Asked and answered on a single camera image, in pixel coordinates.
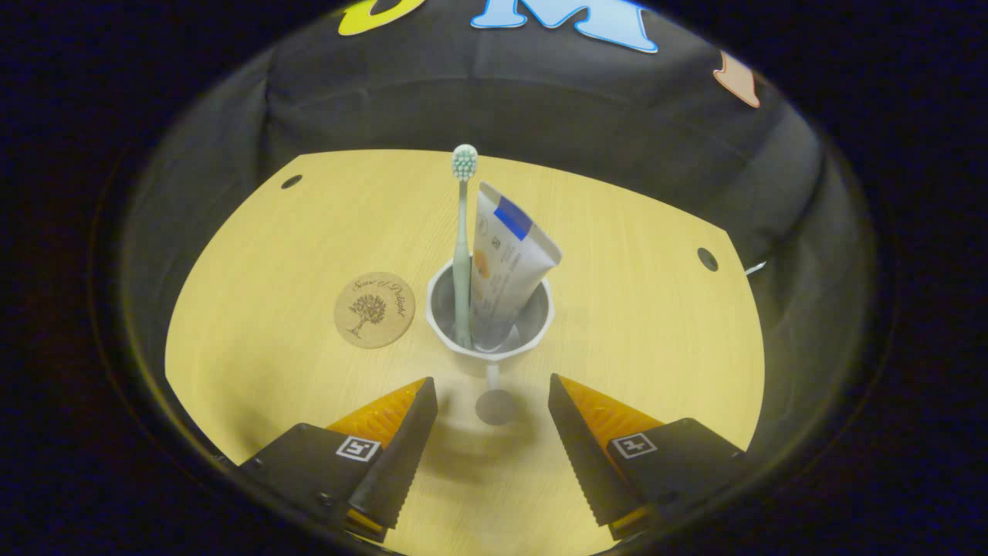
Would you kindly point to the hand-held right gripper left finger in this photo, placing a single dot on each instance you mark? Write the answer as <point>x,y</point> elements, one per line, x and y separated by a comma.
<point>401,448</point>

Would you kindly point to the pale green toothbrush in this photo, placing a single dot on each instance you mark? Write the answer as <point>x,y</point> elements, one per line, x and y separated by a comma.
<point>462,247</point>

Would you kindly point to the round cork coaster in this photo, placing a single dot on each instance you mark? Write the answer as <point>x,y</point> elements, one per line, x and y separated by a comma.
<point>374,310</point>

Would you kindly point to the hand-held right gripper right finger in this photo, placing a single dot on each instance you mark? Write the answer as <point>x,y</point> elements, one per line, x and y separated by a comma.
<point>579,448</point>

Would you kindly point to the white toothpaste tube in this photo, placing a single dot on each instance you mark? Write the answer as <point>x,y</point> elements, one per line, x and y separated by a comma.
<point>509,255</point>

